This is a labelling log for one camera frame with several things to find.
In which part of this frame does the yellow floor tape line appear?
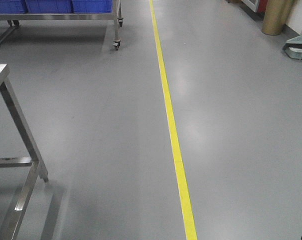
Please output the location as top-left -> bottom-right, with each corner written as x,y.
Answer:
149,0 -> 198,240

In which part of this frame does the green dustpan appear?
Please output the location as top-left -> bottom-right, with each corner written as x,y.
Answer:
282,34 -> 302,60

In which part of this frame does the brown cardboard tube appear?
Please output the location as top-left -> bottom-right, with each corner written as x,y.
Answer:
261,0 -> 295,36

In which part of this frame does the steel work table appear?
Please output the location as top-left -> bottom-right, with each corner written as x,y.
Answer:
0,64 -> 48,240

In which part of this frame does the steel wheeled cart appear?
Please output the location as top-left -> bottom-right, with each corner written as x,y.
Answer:
0,0 -> 123,50

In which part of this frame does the small blue bins background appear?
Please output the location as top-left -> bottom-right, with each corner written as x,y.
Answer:
0,0 -> 113,14

